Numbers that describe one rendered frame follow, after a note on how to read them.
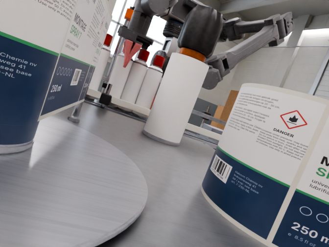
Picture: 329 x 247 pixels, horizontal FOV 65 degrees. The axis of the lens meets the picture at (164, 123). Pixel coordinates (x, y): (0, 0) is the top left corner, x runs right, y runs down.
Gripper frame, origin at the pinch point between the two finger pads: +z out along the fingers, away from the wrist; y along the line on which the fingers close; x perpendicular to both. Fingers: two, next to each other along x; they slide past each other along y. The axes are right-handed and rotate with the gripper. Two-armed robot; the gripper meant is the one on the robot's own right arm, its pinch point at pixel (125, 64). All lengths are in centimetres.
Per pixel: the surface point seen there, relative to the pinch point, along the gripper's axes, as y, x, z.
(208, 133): 33.9, 1.4, 10.8
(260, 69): 365, 521, -147
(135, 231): 0, -61, 14
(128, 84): 3.4, 4.7, 4.9
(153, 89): 11.4, 3.8, 3.6
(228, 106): 59, 42, -2
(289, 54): 368, 439, -182
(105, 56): -6.0, 3.7, -0.2
